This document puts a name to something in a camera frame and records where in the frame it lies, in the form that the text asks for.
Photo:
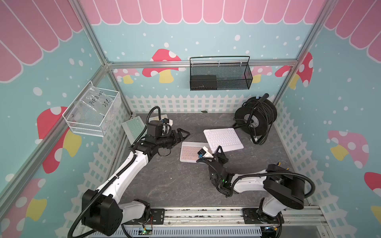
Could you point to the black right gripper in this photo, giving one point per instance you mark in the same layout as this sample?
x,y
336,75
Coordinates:
x,y
221,157

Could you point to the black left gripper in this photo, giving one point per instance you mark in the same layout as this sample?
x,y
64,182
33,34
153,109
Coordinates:
x,y
180,138

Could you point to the white key keyboard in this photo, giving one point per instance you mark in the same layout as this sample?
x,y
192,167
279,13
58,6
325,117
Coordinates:
x,y
227,139

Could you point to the green key keyboard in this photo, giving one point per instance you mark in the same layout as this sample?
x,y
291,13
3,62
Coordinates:
x,y
133,128

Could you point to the yellow key keyboard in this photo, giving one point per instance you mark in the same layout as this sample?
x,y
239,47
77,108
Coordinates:
x,y
156,118

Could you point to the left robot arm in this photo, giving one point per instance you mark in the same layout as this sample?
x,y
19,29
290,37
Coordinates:
x,y
101,208

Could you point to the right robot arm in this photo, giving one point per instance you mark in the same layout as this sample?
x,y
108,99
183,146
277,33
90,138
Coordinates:
x,y
285,189

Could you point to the black box in basket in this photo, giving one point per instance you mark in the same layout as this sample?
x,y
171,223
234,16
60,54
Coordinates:
x,y
203,82

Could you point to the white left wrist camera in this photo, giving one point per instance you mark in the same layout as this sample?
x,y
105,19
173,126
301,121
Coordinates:
x,y
204,153

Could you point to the black cable reel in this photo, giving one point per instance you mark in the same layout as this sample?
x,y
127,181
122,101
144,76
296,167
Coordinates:
x,y
255,117

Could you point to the black mesh wall basket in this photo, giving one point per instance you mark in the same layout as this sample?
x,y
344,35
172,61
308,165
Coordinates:
x,y
233,72

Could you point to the clear wire wall basket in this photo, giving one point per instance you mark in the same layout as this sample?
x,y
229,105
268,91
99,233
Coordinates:
x,y
93,110

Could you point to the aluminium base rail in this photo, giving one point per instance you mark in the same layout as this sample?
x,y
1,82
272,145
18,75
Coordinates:
x,y
227,222

